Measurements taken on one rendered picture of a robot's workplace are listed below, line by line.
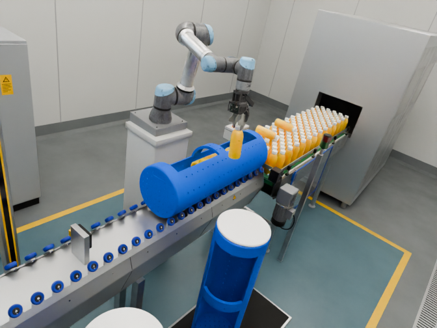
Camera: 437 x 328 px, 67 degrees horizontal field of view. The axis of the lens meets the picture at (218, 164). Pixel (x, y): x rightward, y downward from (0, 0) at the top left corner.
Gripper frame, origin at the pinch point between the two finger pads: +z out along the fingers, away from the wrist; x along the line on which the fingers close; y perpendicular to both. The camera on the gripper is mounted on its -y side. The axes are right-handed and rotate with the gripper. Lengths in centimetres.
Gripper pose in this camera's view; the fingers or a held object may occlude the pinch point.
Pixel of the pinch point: (238, 126)
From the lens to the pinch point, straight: 176.5
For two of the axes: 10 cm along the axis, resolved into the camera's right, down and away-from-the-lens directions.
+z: -1.5, 9.0, 4.2
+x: 7.5, 3.7, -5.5
